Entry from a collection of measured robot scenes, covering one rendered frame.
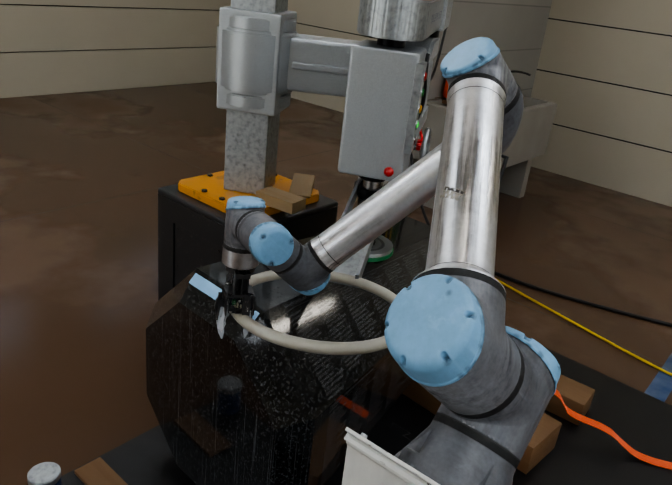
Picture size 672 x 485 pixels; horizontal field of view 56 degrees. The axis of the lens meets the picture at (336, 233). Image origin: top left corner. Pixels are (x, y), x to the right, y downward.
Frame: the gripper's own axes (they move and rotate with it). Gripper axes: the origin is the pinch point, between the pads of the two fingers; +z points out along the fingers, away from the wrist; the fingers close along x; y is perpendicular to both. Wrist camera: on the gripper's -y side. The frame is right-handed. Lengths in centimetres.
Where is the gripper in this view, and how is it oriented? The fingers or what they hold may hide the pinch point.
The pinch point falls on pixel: (232, 332)
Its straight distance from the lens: 166.8
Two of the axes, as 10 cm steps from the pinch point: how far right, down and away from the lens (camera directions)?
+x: 9.5, 0.3, 3.0
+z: -1.3, 9.3, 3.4
